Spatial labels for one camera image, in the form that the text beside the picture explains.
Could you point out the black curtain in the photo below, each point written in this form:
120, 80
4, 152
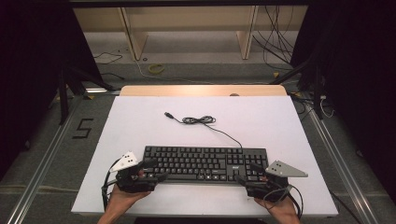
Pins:
361, 77
28, 77

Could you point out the person's right hand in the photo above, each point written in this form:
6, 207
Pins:
280, 208

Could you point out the person's left hand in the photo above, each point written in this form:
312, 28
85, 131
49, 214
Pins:
121, 200

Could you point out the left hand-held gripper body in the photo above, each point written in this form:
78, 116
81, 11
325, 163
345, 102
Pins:
134, 183

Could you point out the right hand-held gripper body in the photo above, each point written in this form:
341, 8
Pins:
267, 189

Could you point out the yellow tape roll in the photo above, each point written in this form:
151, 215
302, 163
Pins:
151, 70

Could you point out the black computer keyboard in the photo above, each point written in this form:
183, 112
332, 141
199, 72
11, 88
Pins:
193, 161

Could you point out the black metal stand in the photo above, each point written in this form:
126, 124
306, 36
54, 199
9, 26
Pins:
317, 93
63, 99

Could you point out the aluminium floor rail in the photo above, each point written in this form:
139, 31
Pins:
342, 165
43, 168

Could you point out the light wooden furniture frame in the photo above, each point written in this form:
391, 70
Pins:
135, 37

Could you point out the short aluminium bar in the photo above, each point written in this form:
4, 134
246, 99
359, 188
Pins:
99, 90

